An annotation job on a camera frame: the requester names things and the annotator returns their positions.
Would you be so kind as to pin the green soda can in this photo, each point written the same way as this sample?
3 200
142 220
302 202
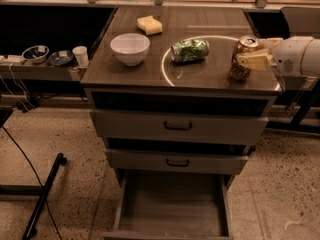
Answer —
189 50

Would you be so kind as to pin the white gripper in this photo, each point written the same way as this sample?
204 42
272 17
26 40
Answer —
289 56

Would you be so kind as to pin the dark blue bowl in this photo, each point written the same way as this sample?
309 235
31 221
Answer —
61 58

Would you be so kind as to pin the white power strip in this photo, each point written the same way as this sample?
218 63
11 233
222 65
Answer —
15 59

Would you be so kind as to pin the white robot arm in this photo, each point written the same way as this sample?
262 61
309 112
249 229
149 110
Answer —
310 65

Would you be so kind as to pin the white bowl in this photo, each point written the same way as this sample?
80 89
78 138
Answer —
130 48

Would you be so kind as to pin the middle grey drawer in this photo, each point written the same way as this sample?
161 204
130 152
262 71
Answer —
176 162

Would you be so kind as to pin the yellow sponge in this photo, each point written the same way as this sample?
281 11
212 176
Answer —
149 25

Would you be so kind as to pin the orange soda can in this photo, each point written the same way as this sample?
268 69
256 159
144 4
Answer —
244 47

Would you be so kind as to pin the bottom open drawer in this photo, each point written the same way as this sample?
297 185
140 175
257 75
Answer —
158 205

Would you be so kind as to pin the grey drawer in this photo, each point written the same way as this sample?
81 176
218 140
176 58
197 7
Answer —
235 130
176 162

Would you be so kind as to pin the black stand leg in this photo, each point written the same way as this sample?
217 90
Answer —
30 230

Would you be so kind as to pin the top grey drawer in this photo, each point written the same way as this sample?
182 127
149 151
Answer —
235 130

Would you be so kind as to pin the grey drawer cabinet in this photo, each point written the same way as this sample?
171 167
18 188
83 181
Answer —
157 84

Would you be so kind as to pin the white paper cup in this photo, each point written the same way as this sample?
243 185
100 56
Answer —
81 55

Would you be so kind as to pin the silver bowl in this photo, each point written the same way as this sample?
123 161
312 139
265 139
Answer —
36 54

